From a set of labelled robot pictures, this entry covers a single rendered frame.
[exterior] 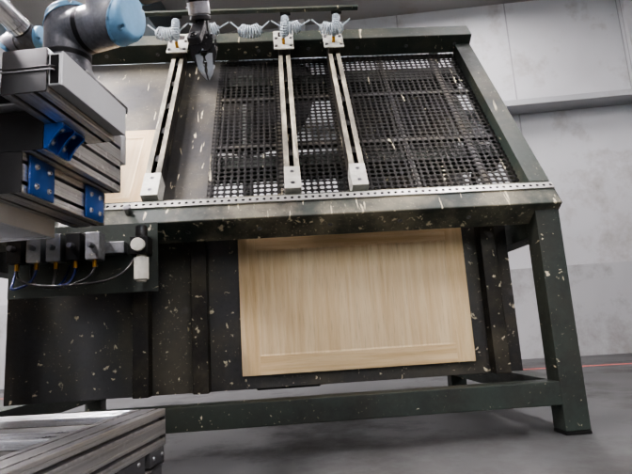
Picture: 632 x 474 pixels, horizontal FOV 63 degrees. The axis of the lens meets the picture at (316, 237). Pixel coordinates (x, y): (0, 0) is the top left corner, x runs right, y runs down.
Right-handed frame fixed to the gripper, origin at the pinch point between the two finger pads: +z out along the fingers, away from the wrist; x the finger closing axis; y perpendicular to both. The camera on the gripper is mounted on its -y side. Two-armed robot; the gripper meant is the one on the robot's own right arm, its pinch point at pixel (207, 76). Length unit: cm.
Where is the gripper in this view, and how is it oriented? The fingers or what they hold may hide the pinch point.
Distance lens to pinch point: 197.2
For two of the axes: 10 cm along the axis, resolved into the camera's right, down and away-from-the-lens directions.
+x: -9.9, 0.8, 0.8
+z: 1.0, 9.5, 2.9
